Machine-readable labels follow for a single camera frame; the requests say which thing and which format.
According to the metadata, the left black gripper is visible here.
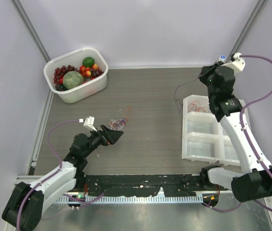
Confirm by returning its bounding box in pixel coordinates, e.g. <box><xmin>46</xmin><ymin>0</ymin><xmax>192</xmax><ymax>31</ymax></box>
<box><xmin>82</xmin><ymin>125</ymin><xmax>123</xmax><ymax>158</ymax></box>

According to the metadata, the cable bundle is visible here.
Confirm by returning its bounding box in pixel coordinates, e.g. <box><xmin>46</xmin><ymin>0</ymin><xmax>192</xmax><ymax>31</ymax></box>
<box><xmin>109</xmin><ymin>107</ymin><xmax>132</xmax><ymax>130</ymax></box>

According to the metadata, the orange cable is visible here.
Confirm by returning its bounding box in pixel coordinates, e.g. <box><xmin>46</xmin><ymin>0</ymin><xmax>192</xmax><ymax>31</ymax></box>
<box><xmin>187</xmin><ymin>100</ymin><xmax>211</xmax><ymax>113</ymax></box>

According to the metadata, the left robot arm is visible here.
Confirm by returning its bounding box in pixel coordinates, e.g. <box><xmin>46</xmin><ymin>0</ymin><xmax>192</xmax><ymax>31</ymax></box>
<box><xmin>1</xmin><ymin>125</ymin><xmax>123</xmax><ymax>231</ymax></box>

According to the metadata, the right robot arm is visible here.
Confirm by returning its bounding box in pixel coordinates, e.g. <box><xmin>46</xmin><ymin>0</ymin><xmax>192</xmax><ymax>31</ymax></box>
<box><xmin>198</xmin><ymin>63</ymin><xmax>272</xmax><ymax>202</ymax></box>

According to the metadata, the clear water bottle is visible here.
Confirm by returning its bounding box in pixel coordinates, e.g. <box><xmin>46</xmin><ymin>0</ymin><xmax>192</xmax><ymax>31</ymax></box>
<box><xmin>215</xmin><ymin>55</ymin><xmax>226</xmax><ymax>66</ymax></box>

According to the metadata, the white plastic fruit basket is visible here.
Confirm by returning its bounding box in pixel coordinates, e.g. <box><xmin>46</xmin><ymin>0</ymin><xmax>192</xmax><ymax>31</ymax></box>
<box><xmin>43</xmin><ymin>47</ymin><xmax>109</xmax><ymax>103</ymax></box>

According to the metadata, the white compartment tray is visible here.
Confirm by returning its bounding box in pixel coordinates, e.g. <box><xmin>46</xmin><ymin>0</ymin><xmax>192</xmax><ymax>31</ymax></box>
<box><xmin>181</xmin><ymin>95</ymin><xmax>240</xmax><ymax>166</ymax></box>

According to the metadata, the red yellow cherry cluster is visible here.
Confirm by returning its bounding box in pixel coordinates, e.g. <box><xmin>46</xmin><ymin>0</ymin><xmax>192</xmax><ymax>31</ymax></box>
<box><xmin>79</xmin><ymin>64</ymin><xmax>104</xmax><ymax>82</ymax></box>

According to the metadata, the green melon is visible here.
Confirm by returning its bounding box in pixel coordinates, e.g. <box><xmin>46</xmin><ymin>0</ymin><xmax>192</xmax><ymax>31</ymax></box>
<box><xmin>62</xmin><ymin>71</ymin><xmax>84</xmax><ymax>90</ymax></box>

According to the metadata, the green lime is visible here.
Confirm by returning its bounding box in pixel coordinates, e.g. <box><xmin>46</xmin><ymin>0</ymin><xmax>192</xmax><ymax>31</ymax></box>
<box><xmin>82</xmin><ymin>56</ymin><xmax>95</xmax><ymax>67</ymax></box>

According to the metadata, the red grape bunch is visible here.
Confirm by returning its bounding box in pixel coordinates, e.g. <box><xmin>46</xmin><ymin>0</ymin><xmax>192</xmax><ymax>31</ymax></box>
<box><xmin>53</xmin><ymin>65</ymin><xmax>78</xmax><ymax>85</ymax></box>

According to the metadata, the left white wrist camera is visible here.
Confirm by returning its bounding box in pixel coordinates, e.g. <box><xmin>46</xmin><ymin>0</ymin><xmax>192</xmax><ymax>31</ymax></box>
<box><xmin>78</xmin><ymin>116</ymin><xmax>98</xmax><ymax>132</ymax></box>

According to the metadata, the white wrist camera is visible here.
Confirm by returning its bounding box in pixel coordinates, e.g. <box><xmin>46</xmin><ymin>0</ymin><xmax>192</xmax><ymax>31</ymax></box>
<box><xmin>223</xmin><ymin>52</ymin><xmax>246</xmax><ymax>74</ymax></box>
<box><xmin>78</xmin><ymin>116</ymin><xmax>98</xmax><ymax>132</ymax></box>

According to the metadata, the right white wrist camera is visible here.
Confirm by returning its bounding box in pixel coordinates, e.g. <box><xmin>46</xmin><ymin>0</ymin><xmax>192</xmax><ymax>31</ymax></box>
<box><xmin>223</xmin><ymin>52</ymin><xmax>246</xmax><ymax>74</ymax></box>

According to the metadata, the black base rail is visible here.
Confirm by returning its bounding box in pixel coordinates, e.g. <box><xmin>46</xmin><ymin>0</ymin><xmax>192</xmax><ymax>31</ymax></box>
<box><xmin>84</xmin><ymin>174</ymin><xmax>226</xmax><ymax>197</ymax></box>

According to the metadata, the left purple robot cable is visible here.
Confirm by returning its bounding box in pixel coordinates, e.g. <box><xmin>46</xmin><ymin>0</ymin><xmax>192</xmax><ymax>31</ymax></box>
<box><xmin>17</xmin><ymin>119</ymin><xmax>108</xmax><ymax>231</ymax></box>

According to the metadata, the white slotted cable duct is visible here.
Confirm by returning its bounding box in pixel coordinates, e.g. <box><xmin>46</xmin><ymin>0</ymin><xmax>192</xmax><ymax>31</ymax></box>
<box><xmin>54</xmin><ymin>195</ymin><xmax>204</xmax><ymax>204</ymax></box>

